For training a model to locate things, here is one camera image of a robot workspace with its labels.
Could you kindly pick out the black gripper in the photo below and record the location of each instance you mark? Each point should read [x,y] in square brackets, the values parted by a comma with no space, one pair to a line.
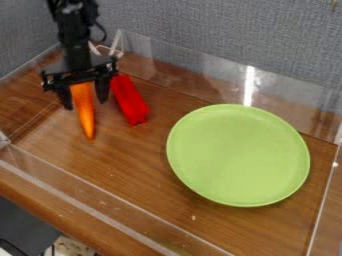
[58,76]

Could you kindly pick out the orange toy carrot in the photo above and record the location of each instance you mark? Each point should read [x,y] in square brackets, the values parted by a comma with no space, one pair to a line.
[83,100]

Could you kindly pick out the green round plate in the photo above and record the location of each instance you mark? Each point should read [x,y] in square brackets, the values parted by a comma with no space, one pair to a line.
[238,155]

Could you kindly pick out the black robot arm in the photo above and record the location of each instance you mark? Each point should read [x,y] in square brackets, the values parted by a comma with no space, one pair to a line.
[81,65]

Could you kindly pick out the red folded cloth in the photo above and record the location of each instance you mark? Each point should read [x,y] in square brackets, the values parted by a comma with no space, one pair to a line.
[130,100]

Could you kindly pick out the clear acrylic enclosure wall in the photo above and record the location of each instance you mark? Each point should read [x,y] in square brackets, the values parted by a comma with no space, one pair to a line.
[107,190]

